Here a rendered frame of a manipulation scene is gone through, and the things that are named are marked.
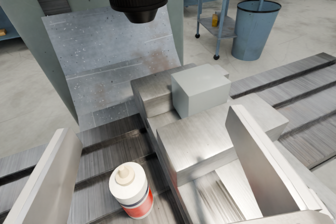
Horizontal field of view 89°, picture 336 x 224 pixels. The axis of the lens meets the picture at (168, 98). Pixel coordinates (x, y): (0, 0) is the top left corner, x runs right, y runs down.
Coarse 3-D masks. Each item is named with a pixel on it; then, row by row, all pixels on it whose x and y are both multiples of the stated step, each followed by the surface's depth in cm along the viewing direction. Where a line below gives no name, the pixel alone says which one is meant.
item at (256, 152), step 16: (240, 112) 10; (240, 128) 10; (256, 128) 9; (240, 144) 10; (256, 144) 8; (272, 144) 8; (240, 160) 10; (256, 160) 8; (272, 160) 7; (256, 176) 9; (272, 176) 7; (288, 176) 7; (256, 192) 9; (272, 192) 7; (288, 192) 6; (304, 192) 6; (272, 208) 8; (288, 208) 7; (304, 208) 6; (320, 208) 6
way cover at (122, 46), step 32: (64, 32) 43; (96, 32) 46; (128, 32) 48; (160, 32) 51; (64, 64) 45; (96, 64) 47; (128, 64) 49; (160, 64) 52; (96, 96) 47; (128, 96) 48
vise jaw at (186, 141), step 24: (192, 120) 21; (216, 120) 21; (264, 120) 20; (288, 120) 20; (168, 144) 19; (192, 144) 19; (216, 144) 18; (168, 168) 20; (192, 168) 17; (216, 168) 20
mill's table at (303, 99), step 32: (288, 64) 48; (320, 64) 47; (288, 96) 39; (320, 96) 38; (96, 128) 35; (128, 128) 35; (288, 128) 32; (320, 128) 32; (0, 160) 31; (32, 160) 31; (96, 160) 30; (128, 160) 30; (320, 160) 29; (0, 192) 27; (96, 192) 26; (160, 192) 26
